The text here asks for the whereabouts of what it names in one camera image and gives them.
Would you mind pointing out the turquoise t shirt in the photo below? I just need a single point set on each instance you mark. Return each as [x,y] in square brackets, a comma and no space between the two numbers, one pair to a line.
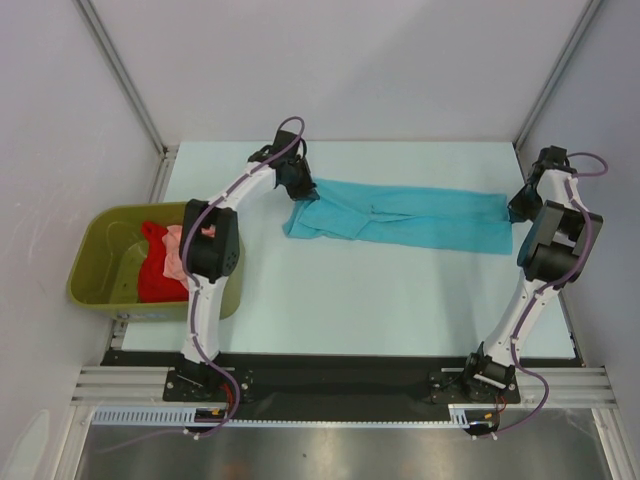
[434,218]

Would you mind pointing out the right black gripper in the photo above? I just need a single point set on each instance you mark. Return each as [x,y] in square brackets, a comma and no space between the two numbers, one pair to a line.
[519,212]

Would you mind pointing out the olive green plastic bin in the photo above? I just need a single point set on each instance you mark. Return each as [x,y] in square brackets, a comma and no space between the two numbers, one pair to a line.
[104,276]

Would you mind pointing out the red t shirt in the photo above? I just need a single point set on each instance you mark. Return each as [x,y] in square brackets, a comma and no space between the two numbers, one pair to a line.
[152,286]

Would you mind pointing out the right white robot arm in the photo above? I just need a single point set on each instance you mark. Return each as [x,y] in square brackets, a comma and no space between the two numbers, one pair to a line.
[553,255]

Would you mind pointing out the right aluminium frame post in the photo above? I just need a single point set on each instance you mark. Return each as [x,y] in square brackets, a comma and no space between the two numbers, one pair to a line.
[575,39]

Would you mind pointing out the white slotted cable duct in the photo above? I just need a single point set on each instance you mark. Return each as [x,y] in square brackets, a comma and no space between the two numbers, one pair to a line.
[204,418]

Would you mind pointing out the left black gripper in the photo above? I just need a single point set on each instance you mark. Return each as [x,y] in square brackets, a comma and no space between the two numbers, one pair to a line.
[306,191]

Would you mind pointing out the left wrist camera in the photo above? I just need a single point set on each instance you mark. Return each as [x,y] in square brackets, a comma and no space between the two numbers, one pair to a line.
[287,144]

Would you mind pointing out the pink t shirt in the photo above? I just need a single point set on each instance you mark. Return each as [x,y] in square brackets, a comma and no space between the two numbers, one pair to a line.
[173,268]

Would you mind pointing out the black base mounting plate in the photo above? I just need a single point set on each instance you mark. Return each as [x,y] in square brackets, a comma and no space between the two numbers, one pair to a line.
[315,384]

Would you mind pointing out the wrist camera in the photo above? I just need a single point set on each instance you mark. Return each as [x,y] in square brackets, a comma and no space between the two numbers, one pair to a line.
[551,158]
[287,144]

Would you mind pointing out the left aluminium frame post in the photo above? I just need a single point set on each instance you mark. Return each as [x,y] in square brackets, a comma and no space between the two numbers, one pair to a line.
[107,48]

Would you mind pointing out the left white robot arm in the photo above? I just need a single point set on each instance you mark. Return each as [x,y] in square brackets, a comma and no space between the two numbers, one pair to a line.
[210,252]

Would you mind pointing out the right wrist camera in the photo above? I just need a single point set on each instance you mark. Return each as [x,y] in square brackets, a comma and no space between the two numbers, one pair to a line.
[551,158]

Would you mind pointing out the aluminium frame post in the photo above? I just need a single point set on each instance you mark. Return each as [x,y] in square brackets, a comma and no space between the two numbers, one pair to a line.
[107,48]
[575,39]

